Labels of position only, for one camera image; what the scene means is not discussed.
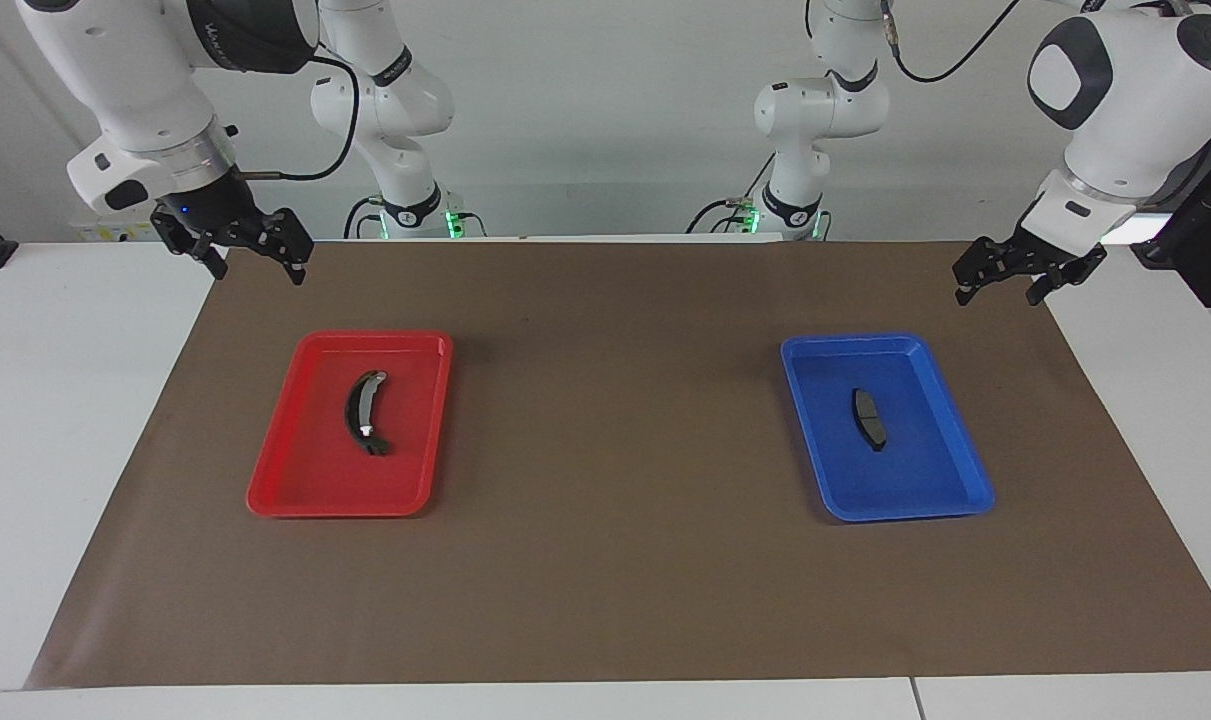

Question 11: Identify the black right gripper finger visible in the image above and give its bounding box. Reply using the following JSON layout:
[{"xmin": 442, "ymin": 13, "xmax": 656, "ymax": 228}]
[
  {"xmin": 151, "ymin": 220, "xmax": 230, "ymax": 282},
  {"xmin": 259, "ymin": 208, "xmax": 315, "ymax": 287}
]

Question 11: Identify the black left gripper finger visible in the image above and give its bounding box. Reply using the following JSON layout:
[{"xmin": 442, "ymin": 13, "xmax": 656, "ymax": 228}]
[
  {"xmin": 952, "ymin": 237, "xmax": 1018, "ymax": 306},
  {"xmin": 1026, "ymin": 250, "xmax": 1109, "ymax": 307}
]

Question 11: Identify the long curved black brake pad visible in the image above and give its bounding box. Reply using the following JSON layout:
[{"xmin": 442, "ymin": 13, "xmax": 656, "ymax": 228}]
[{"xmin": 343, "ymin": 370, "xmax": 394, "ymax": 457}]

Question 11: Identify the short dark grey brake pad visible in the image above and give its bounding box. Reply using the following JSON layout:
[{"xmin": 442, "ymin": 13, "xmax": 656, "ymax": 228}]
[{"xmin": 852, "ymin": 387, "xmax": 888, "ymax": 453}]

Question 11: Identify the large black monitor stand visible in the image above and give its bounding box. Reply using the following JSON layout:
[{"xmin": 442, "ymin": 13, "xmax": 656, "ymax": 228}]
[{"xmin": 1130, "ymin": 130, "xmax": 1211, "ymax": 311}]

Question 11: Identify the blue plastic tray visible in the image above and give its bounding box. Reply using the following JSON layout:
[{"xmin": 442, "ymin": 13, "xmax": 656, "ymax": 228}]
[{"xmin": 780, "ymin": 333, "xmax": 996, "ymax": 523}]

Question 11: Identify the red plastic tray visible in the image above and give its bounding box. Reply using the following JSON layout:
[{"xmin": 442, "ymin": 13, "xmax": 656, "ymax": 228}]
[{"xmin": 246, "ymin": 331, "xmax": 454, "ymax": 519}]

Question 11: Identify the brown table mat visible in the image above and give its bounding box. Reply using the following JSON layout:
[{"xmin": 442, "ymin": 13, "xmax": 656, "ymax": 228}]
[{"xmin": 25, "ymin": 240, "xmax": 1211, "ymax": 691}]

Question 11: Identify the black right base cable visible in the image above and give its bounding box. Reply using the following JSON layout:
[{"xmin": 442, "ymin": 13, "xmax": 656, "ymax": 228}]
[{"xmin": 342, "ymin": 193, "xmax": 386, "ymax": 241}]

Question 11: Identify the black base cable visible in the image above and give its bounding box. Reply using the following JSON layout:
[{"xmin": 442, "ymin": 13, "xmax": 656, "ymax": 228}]
[
  {"xmin": 686, "ymin": 158, "xmax": 778, "ymax": 237},
  {"xmin": 342, "ymin": 193, "xmax": 386, "ymax": 241}
]

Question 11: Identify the white wall socket box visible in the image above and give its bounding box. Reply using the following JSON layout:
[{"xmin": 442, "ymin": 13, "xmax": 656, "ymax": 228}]
[{"xmin": 70, "ymin": 215, "xmax": 166, "ymax": 244}]

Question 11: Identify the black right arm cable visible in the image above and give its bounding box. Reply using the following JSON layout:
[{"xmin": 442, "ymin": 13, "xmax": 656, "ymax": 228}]
[{"xmin": 230, "ymin": 52, "xmax": 359, "ymax": 183}]

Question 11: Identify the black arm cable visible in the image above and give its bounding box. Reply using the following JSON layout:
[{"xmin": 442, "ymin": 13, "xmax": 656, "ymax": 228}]
[
  {"xmin": 230, "ymin": 52, "xmax": 359, "ymax": 183},
  {"xmin": 879, "ymin": 0, "xmax": 1024, "ymax": 85}
]

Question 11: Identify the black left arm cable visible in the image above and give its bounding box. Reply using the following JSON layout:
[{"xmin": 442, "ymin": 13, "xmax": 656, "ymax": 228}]
[{"xmin": 879, "ymin": 0, "xmax": 1024, "ymax": 85}]

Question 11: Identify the black left base cable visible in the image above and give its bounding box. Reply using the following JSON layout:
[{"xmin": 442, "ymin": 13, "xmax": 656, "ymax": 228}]
[{"xmin": 686, "ymin": 158, "xmax": 778, "ymax": 237}]

